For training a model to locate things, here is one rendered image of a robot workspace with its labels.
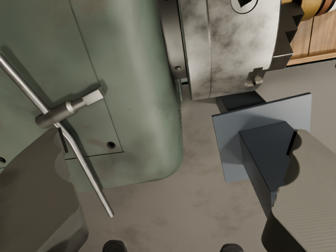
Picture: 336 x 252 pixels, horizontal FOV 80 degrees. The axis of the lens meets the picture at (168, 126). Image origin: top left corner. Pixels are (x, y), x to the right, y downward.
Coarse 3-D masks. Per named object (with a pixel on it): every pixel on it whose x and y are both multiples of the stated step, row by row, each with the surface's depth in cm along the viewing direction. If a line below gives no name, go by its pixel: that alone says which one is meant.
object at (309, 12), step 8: (288, 0) 35; (296, 0) 35; (304, 0) 34; (312, 0) 34; (320, 0) 34; (328, 0) 34; (304, 8) 35; (312, 8) 35; (320, 8) 36; (328, 8) 36; (304, 16) 36; (312, 16) 37
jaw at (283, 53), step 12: (288, 12) 34; (300, 12) 34; (288, 24) 33; (288, 36) 34; (276, 48) 32; (288, 48) 32; (276, 60) 32; (288, 60) 33; (252, 72) 32; (264, 72) 33
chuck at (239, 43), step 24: (216, 0) 25; (264, 0) 25; (216, 24) 26; (240, 24) 26; (264, 24) 26; (216, 48) 28; (240, 48) 28; (264, 48) 28; (216, 72) 31; (240, 72) 31
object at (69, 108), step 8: (96, 88) 28; (80, 96) 29; (88, 96) 28; (96, 96) 28; (64, 104) 28; (72, 104) 29; (80, 104) 28; (88, 104) 28; (48, 112) 29; (56, 112) 29; (64, 112) 29; (72, 112) 29; (40, 120) 30; (48, 120) 29; (56, 120) 30
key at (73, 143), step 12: (0, 60) 26; (12, 72) 27; (24, 84) 27; (36, 96) 29; (48, 108) 30; (72, 144) 32; (84, 168) 35; (96, 180) 37; (96, 192) 38; (108, 204) 40
